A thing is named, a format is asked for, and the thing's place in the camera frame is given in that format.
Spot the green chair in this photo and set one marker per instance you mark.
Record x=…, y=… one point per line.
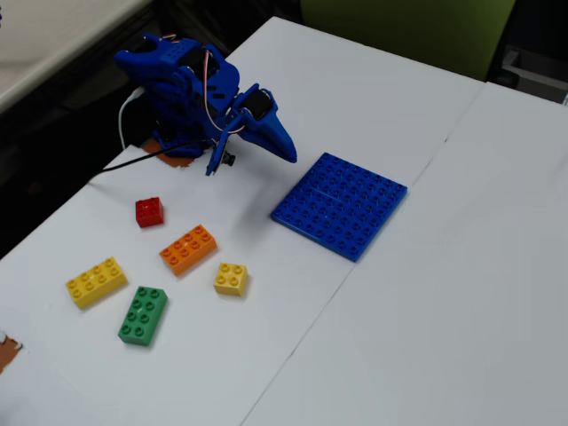
x=399, y=31

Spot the blue 8x8 baseplate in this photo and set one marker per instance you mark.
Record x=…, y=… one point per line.
x=339, y=206

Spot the yellow 2x2 block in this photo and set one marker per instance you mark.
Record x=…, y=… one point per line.
x=231, y=279

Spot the orange 2x4 block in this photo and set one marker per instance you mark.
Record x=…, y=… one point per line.
x=188, y=249

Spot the red 2x2 block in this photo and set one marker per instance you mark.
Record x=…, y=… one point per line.
x=149, y=212

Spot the white side table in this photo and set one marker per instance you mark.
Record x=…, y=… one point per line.
x=49, y=35

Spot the small black wrist camera board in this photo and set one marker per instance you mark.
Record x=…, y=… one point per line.
x=220, y=156

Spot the brown tape patch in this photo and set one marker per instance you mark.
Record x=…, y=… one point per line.
x=6, y=352
x=175, y=160

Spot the dark box with white edge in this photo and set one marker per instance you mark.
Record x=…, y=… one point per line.
x=532, y=71

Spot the green 2x4 block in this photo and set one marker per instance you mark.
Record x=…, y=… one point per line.
x=142, y=316

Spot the blue gripper with motor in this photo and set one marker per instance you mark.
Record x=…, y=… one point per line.
x=272, y=127

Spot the yellow 2x4 block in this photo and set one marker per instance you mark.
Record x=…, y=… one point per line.
x=96, y=282

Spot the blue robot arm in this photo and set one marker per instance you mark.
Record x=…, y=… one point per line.
x=177, y=84

